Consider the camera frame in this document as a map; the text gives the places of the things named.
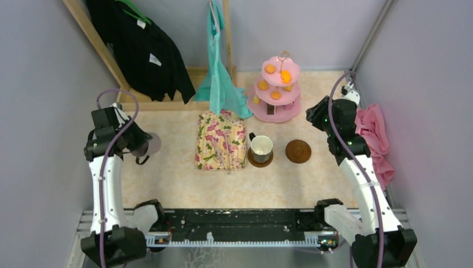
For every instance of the small orange pastry top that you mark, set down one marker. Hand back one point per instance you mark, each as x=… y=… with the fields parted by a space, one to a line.
x=270 y=68

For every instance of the small brown cookie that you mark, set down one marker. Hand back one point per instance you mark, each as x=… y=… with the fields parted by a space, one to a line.
x=263 y=85

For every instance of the black hanging garment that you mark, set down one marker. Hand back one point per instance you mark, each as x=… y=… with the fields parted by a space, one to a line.
x=148 y=58

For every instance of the brown saucer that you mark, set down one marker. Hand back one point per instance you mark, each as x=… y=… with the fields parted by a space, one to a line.
x=298 y=151
x=251 y=158

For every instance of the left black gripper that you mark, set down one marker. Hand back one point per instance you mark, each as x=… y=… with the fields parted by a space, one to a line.
x=143 y=138

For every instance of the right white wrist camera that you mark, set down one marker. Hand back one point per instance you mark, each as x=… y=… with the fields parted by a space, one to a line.
x=350 y=93

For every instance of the floral serving tray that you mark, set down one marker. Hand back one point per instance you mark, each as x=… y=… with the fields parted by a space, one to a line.
x=209 y=124

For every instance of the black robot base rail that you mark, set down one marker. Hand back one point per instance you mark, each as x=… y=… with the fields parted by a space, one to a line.
x=253 y=228

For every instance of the teal hanging garment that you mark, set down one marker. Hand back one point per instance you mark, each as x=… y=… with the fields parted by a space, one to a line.
x=218 y=88

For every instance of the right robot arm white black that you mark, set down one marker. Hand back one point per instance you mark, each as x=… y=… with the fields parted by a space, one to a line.
x=377 y=238

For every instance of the cream mug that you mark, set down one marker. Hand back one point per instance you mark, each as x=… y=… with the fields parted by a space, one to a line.
x=261 y=145

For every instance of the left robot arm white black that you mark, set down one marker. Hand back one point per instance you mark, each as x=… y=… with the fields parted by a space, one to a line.
x=116 y=239

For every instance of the chocolate cake slice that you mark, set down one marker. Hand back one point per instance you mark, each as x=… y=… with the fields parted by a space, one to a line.
x=271 y=110

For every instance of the round orange cookie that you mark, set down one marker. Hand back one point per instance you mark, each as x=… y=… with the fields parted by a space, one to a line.
x=276 y=95

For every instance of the pink three-tier cake stand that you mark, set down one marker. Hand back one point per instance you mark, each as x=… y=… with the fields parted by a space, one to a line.
x=281 y=62

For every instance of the purple mug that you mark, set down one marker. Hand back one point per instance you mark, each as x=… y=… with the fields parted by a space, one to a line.
x=146 y=150

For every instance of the orange croissant pastry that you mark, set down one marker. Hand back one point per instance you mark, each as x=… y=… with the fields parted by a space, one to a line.
x=285 y=76

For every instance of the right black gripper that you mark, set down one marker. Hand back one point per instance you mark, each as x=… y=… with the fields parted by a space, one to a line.
x=314 y=113

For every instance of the pink crumpled cloth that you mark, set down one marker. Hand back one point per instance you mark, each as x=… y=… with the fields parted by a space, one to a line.
x=370 y=124

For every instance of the yellow cheese wedge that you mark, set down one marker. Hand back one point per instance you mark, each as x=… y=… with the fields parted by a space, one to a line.
x=255 y=99

